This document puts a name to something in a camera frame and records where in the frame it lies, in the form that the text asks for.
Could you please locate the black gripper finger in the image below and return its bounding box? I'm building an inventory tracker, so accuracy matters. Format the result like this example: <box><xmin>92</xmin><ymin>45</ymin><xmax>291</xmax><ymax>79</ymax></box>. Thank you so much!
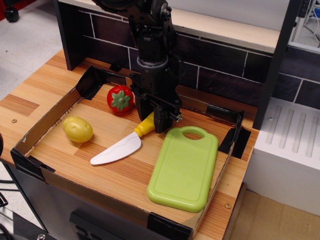
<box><xmin>153</xmin><ymin>105</ymin><xmax>173</xmax><ymax>134</ymax></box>
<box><xmin>134</xmin><ymin>91</ymin><xmax>155</xmax><ymax>121</ymax></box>

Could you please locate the cardboard fence with black tape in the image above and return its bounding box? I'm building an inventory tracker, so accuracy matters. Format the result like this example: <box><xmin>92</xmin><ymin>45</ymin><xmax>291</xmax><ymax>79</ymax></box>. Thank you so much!
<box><xmin>3</xmin><ymin>65</ymin><xmax>256</xmax><ymax>240</ymax></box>

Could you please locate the black oven control panel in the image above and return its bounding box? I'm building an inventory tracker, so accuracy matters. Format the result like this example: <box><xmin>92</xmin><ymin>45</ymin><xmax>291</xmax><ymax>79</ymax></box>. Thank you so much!
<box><xmin>69</xmin><ymin>211</ymin><xmax>140</xmax><ymax>240</ymax></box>

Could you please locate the green plastic cutting board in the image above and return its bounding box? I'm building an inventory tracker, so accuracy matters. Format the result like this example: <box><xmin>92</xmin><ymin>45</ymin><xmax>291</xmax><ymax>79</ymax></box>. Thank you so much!
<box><xmin>147</xmin><ymin>126</ymin><xmax>219</xmax><ymax>213</ymax></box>

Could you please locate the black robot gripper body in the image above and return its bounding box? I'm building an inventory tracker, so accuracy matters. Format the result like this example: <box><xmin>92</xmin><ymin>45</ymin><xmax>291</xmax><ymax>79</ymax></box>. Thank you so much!
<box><xmin>129</xmin><ymin>58</ymin><xmax>182</xmax><ymax>122</ymax></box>

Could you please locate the black caster wheel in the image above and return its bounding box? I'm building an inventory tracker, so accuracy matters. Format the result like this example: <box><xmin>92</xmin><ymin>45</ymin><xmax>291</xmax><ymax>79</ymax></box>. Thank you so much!
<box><xmin>4</xmin><ymin>5</ymin><xmax>19</xmax><ymax>23</ymax></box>

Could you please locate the red toy tomato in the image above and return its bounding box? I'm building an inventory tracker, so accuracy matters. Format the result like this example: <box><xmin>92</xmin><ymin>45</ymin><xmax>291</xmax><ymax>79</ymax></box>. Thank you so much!
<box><xmin>107</xmin><ymin>85</ymin><xmax>134</xmax><ymax>113</ymax></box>

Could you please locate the yellow white toy knife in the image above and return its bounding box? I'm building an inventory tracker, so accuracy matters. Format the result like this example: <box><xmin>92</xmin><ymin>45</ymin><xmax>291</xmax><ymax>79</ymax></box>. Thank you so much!
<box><xmin>90</xmin><ymin>112</ymin><xmax>155</xmax><ymax>166</ymax></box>

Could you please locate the white toy sink drainboard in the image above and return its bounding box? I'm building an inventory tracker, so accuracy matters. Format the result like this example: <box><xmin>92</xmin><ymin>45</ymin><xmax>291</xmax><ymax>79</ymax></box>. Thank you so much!
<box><xmin>244</xmin><ymin>98</ymin><xmax>320</xmax><ymax>216</ymax></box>

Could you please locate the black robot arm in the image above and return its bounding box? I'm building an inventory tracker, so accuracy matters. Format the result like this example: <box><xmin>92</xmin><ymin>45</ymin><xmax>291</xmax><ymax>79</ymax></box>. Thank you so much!
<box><xmin>95</xmin><ymin>0</ymin><xmax>182</xmax><ymax>133</ymax></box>

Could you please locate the wooden shelf with black posts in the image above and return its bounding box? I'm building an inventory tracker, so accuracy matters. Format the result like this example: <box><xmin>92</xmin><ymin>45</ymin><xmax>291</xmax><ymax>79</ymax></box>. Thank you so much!
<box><xmin>54</xmin><ymin>0</ymin><xmax>302</xmax><ymax>130</ymax></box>

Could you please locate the yellow toy potato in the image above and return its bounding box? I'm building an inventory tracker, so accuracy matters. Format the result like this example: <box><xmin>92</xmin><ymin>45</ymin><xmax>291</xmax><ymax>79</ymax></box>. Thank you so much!
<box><xmin>62</xmin><ymin>116</ymin><xmax>94</xmax><ymax>143</ymax></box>

